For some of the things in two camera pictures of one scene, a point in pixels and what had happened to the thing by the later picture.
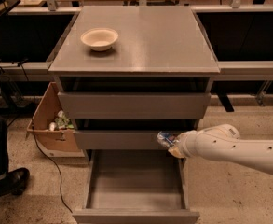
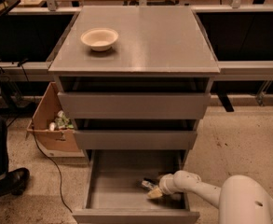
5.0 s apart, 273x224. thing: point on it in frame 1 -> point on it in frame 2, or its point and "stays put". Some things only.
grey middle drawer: [117, 140] stays put
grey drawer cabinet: [130, 77] stays put
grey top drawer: [134, 105] stays put
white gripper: [187, 144] -> [166, 185]
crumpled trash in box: [61, 121] stays put
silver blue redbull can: [166, 139] -> [148, 185]
